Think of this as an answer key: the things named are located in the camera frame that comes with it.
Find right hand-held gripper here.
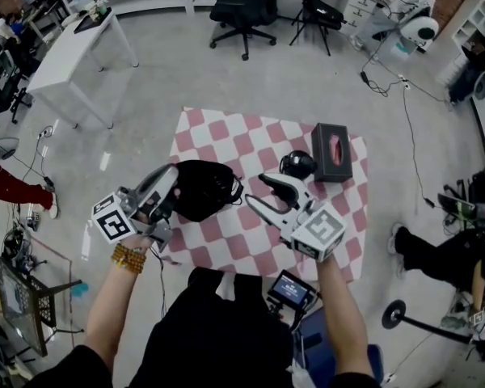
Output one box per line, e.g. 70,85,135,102
243,171,348,264

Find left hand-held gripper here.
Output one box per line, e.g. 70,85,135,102
91,162,180,254

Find black drawstring bag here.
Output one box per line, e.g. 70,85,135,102
171,159,244,224

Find person's left forearm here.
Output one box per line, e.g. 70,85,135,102
83,234,150,364

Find person's right forearm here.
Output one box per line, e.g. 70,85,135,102
314,252,369,378

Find black tissue box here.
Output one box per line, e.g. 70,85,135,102
310,122,354,183

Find pink white checkered tablecloth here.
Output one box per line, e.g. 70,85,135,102
161,107,369,285

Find small black monitor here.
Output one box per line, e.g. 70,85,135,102
267,269,317,311

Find white table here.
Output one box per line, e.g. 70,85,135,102
26,8,141,131

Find person's black clothing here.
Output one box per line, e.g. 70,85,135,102
27,267,382,388

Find blue chair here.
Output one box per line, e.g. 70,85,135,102
294,309,386,388

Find black round-base stand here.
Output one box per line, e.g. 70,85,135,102
381,300,474,345

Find black lattice side table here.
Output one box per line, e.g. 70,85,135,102
23,276,84,335

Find black tray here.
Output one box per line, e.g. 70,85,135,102
73,8,114,36

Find black green backpack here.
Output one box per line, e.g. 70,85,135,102
438,192,485,226

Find small potted plant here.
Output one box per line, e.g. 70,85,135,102
86,0,108,20

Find black wheeled chair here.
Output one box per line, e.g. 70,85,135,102
0,40,34,125

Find tilted flat monitor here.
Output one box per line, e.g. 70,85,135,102
0,255,50,357

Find black office chair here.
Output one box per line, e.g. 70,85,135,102
209,0,285,61

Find black folding chair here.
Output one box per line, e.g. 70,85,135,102
289,0,346,57

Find white round backpack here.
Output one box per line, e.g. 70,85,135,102
399,14,442,53

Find white cubby cabinet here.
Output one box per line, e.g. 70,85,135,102
436,0,485,85

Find amber bead bracelet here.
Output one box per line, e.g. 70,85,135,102
111,243,148,275

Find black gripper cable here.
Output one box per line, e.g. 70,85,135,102
147,244,169,319

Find black floor cable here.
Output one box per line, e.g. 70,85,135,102
361,70,436,210

